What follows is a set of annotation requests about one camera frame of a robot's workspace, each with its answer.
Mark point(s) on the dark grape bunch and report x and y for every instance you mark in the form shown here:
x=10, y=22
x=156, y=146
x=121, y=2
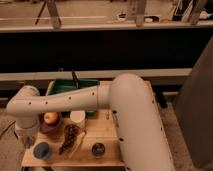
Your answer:
x=70, y=135

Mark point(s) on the wooden tray under grapes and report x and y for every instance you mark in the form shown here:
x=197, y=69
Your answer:
x=78, y=141

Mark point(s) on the blue plastic cup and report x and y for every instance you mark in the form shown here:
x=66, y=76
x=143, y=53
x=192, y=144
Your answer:
x=42, y=151

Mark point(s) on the green plastic bin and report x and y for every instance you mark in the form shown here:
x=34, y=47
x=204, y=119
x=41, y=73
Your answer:
x=65, y=85

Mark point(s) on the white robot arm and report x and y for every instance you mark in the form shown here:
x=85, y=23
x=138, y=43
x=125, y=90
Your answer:
x=142, y=139

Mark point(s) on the small dark metal cup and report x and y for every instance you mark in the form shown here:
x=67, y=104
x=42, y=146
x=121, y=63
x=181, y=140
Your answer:
x=98, y=149

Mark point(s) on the red yellow apple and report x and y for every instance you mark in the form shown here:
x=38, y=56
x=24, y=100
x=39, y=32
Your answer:
x=51, y=118

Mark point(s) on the black utensil in bin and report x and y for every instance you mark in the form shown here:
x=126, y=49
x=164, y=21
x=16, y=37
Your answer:
x=75, y=79

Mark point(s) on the dark red bowl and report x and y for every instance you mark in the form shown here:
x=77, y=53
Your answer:
x=48, y=129

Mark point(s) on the white paper cup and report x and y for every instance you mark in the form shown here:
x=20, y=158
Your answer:
x=78, y=118

